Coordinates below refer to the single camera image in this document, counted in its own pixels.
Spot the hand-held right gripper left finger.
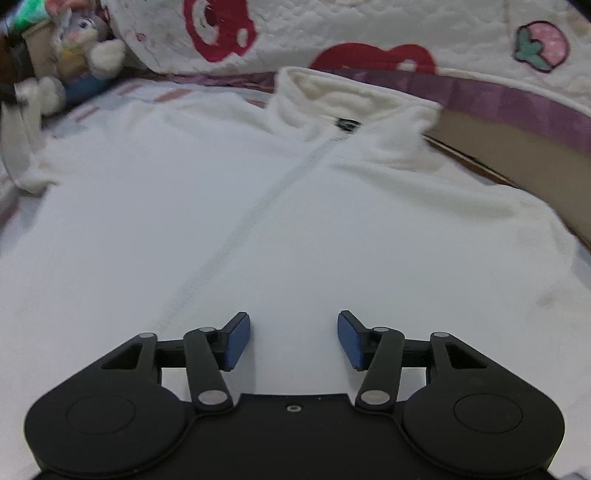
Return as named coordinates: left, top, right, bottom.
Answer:
left=98, top=311, right=252, bottom=414

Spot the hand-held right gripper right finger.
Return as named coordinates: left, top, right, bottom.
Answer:
left=337, top=309, right=491, bottom=412

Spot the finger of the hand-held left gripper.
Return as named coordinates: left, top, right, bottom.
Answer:
left=0, top=39, right=37, bottom=110

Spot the white fleece jacket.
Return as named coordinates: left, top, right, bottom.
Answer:
left=0, top=66, right=591, bottom=480

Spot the brown wooden dresser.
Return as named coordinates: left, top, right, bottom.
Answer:
left=0, top=32, right=17, bottom=86

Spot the green plastic bag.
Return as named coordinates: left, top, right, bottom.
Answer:
left=9, top=0, right=51, bottom=28

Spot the grey plush rabbit toy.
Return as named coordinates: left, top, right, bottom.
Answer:
left=14, top=0, right=127, bottom=116

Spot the tan bed base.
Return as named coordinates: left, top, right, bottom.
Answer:
left=422, top=108, right=591, bottom=252

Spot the bear print quilt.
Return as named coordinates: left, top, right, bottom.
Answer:
left=99, top=0, right=591, bottom=158

